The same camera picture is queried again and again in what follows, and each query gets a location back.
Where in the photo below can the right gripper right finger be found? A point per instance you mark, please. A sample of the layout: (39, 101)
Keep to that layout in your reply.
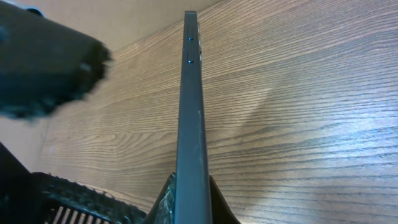
(168, 208)

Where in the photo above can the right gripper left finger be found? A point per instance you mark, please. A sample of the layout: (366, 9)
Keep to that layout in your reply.
(35, 197)

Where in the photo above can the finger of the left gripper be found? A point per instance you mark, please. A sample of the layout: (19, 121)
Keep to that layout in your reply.
(44, 64)

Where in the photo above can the blue Galaxy smartphone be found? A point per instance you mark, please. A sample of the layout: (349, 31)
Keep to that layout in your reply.
(192, 161)

